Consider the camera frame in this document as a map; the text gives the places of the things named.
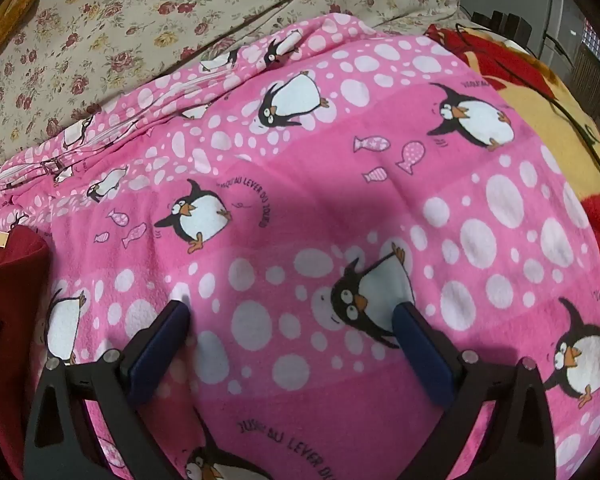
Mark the window grille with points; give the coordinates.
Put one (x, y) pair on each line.
(596, 45)

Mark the pink penguin print blanket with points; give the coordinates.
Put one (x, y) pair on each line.
(330, 185)

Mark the floral print bedsheet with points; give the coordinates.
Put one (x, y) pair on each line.
(130, 35)

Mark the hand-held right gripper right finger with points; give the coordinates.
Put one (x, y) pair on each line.
(422, 355)

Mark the red and yellow blanket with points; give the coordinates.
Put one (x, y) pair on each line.
(530, 100)

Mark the dark furniture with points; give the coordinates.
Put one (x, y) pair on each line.
(505, 27)

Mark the dark red garment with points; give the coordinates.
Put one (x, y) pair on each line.
(5, 310)

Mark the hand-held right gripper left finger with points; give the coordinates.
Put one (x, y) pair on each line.
(162, 340)

